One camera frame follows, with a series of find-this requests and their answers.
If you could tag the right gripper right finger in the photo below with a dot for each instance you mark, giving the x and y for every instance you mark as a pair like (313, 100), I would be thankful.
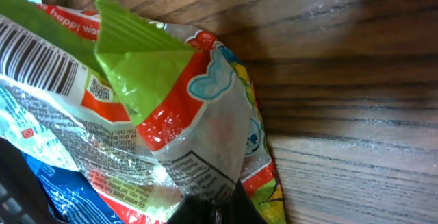
(238, 210)

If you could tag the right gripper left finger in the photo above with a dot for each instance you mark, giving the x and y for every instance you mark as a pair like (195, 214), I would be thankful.
(22, 198)

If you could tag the blue snack packet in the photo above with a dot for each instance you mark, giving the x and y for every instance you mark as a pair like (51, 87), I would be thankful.
(71, 197)

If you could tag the green gummy candy bag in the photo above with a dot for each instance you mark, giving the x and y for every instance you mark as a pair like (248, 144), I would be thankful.
(150, 112)

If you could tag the teal white candy packet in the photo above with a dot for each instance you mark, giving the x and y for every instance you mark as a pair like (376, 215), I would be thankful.
(20, 127)

